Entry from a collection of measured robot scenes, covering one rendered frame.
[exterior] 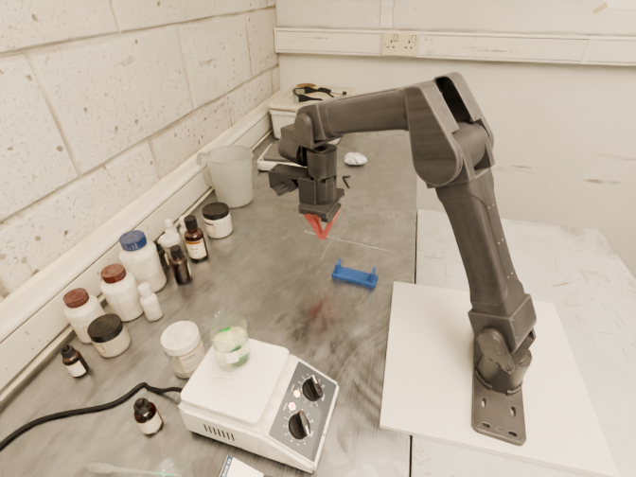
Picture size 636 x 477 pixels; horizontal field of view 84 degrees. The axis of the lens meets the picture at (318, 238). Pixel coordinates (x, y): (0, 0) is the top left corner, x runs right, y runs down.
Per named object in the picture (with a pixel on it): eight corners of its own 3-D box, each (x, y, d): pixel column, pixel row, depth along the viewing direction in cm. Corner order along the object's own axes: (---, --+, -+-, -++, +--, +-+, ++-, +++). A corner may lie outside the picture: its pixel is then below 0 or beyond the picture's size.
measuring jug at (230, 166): (193, 205, 106) (182, 158, 97) (214, 185, 116) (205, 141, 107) (250, 214, 102) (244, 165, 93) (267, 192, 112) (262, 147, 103)
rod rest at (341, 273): (378, 278, 80) (379, 266, 78) (374, 288, 77) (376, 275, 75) (335, 268, 83) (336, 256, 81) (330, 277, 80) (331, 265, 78)
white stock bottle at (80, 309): (73, 344, 66) (48, 306, 60) (89, 321, 70) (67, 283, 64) (102, 344, 65) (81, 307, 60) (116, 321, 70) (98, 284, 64)
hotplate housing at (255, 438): (339, 392, 58) (341, 362, 53) (314, 479, 48) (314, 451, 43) (218, 357, 63) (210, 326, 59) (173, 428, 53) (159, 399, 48)
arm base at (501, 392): (485, 402, 47) (544, 420, 45) (485, 296, 62) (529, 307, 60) (471, 431, 52) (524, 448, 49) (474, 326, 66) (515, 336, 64)
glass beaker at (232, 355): (259, 361, 53) (254, 325, 48) (227, 382, 50) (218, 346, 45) (238, 336, 57) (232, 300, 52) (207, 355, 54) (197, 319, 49)
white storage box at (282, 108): (357, 119, 171) (359, 87, 163) (339, 148, 143) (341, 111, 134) (296, 114, 178) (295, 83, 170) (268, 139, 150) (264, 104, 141)
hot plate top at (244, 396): (291, 352, 55) (291, 348, 54) (258, 428, 45) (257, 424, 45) (222, 333, 58) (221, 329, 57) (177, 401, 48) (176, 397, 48)
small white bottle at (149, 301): (166, 315, 71) (154, 286, 66) (150, 324, 69) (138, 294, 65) (159, 308, 73) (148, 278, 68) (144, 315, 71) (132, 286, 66)
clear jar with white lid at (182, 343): (164, 368, 61) (151, 339, 57) (191, 344, 65) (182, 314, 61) (188, 386, 59) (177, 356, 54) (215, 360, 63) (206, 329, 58)
